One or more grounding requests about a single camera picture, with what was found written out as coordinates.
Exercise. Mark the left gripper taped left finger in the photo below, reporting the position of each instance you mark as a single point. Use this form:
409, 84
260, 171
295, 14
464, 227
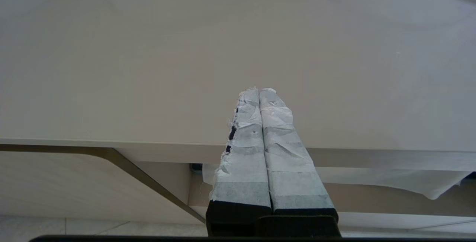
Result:
241, 167

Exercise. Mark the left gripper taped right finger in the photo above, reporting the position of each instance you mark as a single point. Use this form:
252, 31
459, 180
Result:
293, 175

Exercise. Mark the white cloth sheet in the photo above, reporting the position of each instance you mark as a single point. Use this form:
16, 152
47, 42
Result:
390, 180

